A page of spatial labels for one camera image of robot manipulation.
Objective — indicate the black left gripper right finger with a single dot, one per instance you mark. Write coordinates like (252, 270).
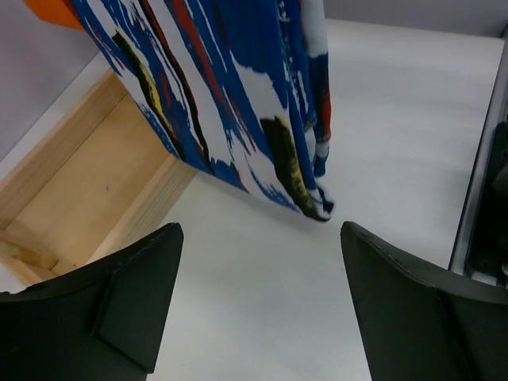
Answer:
(419, 321)

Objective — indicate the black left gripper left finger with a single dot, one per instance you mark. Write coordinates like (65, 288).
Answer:
(102, 321)

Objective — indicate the blue patterned trousers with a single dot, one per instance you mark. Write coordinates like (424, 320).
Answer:
(236, 89)

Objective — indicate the orange trousers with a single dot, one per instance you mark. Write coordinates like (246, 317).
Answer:
(58, 12)

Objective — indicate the wooden clothes rack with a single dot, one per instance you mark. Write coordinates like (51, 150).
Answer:
(97, 182)

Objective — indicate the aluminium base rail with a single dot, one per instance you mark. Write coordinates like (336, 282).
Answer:
(480, 247)

